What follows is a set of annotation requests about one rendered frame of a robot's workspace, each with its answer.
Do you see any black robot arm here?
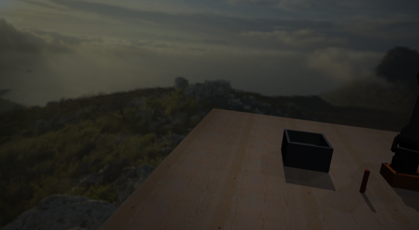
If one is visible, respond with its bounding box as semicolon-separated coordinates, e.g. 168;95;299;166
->
389;95;419;176

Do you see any red peg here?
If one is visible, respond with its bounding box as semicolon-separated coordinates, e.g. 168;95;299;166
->
359;169;370;193

